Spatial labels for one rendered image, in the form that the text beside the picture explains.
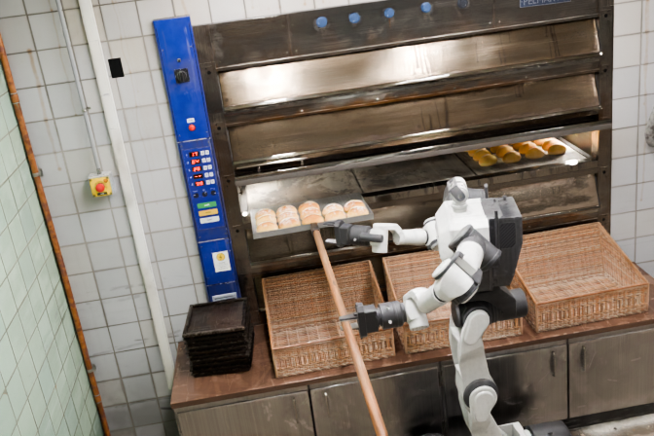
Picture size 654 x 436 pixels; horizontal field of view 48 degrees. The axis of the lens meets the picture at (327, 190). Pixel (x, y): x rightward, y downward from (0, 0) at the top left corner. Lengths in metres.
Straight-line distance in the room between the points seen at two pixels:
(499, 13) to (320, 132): 0.99
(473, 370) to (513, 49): 1.50
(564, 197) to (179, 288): 1.99
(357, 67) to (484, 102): 0.64
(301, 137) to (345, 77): 0.35
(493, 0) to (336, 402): 1.97
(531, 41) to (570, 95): 0.34
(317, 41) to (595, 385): 2.07
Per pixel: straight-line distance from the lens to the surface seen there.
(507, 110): 3.62
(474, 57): 3.52
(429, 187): 3.62
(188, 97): 3.35
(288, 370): 3.36
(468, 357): 2.96
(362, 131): 3.46
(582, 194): 3.92
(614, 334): 3.67
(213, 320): 3.46
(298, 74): 3.38
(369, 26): 3.39
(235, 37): 3.34
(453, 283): 2.28
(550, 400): 3.72
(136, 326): 3.82
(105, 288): 3.74
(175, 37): 3.30
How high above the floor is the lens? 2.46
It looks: 20 degrees down
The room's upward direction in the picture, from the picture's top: 7 degrees counter-clockwise
